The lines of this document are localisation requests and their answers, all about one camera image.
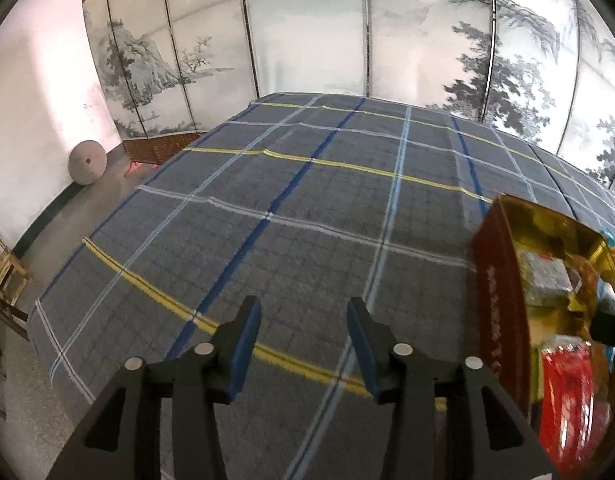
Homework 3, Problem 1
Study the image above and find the painted folding screen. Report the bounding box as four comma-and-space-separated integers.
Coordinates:
81, 0, 615, 191

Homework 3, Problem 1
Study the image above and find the round stone disc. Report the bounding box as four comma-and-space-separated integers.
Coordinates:
68, 140, 107, 186

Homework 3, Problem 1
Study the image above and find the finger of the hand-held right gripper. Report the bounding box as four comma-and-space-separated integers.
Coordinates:
590, 297, 615, 348

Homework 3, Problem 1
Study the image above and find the silver snack packet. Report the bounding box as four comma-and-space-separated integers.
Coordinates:
520, 252, 573, 306

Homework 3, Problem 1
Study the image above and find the wooden stool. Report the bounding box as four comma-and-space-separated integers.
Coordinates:
0, 215, 33, 306

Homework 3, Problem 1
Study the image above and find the grey plaid tablecloth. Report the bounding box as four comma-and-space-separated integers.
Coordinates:
27, 92, 615, 480

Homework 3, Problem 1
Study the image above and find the red snack packet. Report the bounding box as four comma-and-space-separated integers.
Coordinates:
540, 344, 613, 466

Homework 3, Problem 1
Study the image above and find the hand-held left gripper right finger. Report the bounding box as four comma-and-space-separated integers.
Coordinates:
347, 296, 558, 480

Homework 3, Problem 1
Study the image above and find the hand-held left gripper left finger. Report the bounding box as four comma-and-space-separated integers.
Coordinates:
46, 295, 262, 480

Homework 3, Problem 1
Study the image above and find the red and gold box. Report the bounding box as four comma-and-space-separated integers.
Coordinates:
470, 195, 615, 473

